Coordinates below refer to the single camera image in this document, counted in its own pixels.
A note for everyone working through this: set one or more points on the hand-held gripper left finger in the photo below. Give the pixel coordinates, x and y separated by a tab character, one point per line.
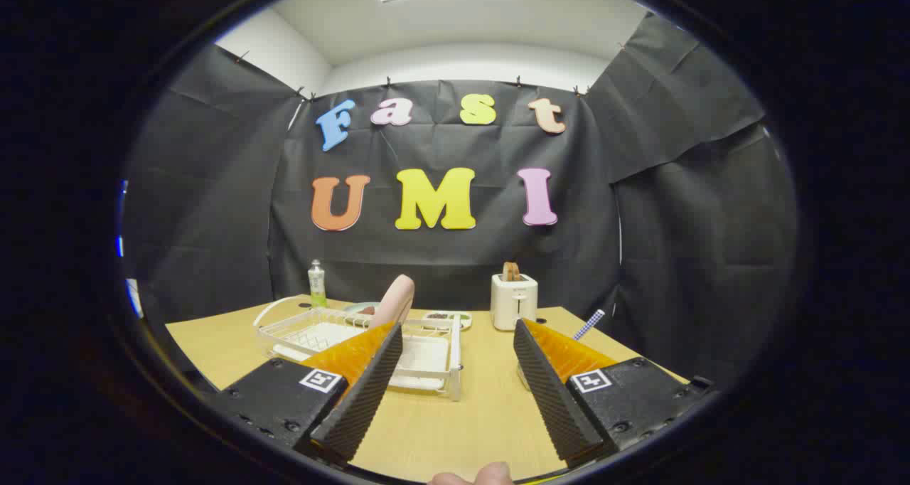
362	400

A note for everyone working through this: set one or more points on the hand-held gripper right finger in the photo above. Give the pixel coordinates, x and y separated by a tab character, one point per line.
554	400

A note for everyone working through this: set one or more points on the pink plate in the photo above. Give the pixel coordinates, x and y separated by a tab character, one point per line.
394	300

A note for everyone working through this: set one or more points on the pale green oval plate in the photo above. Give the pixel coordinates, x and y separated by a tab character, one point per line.
354	307

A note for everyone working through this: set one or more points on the white toaster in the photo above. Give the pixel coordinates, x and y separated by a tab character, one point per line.
513	304

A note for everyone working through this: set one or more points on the white divided tray with beans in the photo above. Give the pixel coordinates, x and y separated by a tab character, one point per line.
448	319

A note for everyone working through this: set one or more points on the clear bottle with green liquid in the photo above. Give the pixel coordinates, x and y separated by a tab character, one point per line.
317	286

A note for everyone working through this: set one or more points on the brown toast slice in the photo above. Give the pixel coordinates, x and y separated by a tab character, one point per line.
507	272
517	272

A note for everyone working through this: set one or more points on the black backdrop cloth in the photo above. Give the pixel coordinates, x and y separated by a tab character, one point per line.
640	257

